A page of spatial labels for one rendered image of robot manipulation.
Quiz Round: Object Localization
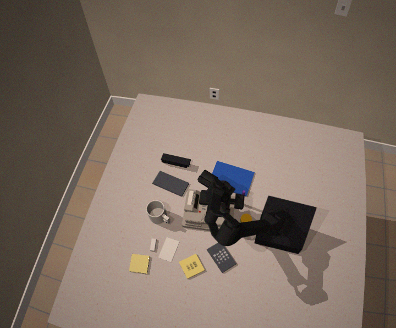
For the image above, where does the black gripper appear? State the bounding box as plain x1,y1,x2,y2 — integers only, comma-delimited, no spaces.
199,190,245,210

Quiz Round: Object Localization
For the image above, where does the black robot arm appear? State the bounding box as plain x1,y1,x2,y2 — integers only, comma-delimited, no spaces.
197,170,291,246

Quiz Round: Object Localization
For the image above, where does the yellow short cylinder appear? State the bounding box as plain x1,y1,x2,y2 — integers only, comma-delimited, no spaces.
240,214,252,222

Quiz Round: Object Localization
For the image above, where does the beige telephone handset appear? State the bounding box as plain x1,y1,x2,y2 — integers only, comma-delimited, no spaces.
185,212,224,227

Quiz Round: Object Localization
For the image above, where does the beige sheet of paper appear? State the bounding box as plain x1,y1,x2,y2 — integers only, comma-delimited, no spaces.
159,237,179,262

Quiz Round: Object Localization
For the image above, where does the grey mug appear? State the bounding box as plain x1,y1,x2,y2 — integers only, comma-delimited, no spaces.
146,200,171,224

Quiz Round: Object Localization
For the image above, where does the blue flat rectangular slab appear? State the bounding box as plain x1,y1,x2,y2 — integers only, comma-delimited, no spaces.
212,161,255,196

